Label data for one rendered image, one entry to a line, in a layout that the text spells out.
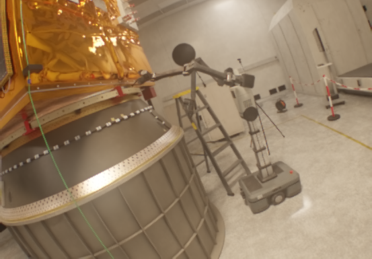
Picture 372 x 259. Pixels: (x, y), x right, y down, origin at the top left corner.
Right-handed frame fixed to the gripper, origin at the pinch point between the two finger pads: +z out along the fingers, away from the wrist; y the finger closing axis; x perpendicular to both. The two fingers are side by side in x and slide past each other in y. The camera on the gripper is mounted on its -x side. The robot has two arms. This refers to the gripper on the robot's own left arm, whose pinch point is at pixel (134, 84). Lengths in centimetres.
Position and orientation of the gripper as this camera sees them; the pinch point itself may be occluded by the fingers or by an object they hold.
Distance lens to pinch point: 207.5
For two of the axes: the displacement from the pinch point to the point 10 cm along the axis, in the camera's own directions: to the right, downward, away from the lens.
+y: -1.8, 2.0, -9.6
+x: 3.6, 9.2, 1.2
